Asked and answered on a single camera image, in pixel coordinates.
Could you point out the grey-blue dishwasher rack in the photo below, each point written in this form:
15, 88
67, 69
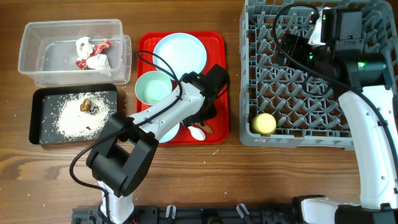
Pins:
305, 109

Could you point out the white rice pile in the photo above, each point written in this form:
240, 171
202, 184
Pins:
71, 123

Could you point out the clear plastic bin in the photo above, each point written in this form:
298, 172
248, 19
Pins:
48, 52

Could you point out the white napkin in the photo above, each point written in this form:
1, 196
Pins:
93, 60

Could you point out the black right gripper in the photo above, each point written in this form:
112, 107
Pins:
298, 45

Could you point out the yellow plastic cup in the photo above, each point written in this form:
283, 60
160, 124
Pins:
264, 124

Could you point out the light blue bowl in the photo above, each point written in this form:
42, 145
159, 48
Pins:
170, 134

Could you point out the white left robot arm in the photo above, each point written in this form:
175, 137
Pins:
124, 151

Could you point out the black flat tray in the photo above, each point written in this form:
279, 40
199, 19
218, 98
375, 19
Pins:
47, 106

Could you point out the brown food scrap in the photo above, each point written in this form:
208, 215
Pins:
86, 105

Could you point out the white plastic spoon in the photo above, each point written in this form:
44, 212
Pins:
197, 133

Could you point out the red plastic tray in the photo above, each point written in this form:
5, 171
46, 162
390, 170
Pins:
215, 54

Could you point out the red snack wrapper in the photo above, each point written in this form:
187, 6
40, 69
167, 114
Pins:
99, 48

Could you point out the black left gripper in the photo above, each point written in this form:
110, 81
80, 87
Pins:
211, 113

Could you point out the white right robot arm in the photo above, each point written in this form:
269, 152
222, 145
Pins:
362, 83

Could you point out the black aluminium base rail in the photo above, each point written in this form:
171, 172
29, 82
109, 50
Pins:
241, 213

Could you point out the brown carrot piece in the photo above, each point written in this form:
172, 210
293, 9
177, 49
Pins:
207, 128

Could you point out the light blue round plate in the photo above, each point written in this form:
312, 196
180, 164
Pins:
183, 52

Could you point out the mint green bowl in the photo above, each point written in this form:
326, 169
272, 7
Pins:
152, 87

